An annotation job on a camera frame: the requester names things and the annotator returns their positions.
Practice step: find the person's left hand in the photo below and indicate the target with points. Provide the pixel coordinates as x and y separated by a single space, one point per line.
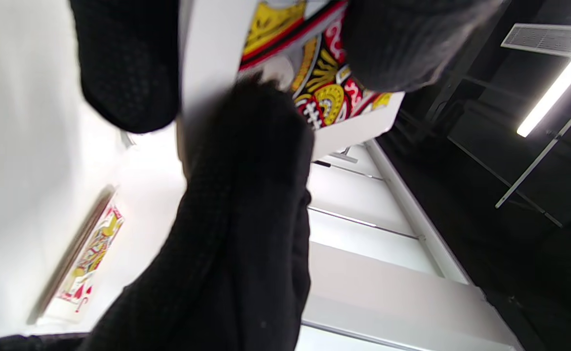
129 63

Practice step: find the person's right hand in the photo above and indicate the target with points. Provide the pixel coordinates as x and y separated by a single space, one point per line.
226 234

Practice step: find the stack of red-backed playing cards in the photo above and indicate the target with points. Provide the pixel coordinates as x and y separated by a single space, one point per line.
207 48

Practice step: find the hearts face playing card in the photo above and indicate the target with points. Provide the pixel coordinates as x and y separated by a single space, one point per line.
88 258

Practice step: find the long ceiling light strip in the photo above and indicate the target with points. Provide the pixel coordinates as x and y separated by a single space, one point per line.
553 87

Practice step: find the white ceiling air vent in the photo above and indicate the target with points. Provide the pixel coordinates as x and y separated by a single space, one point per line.
543 39

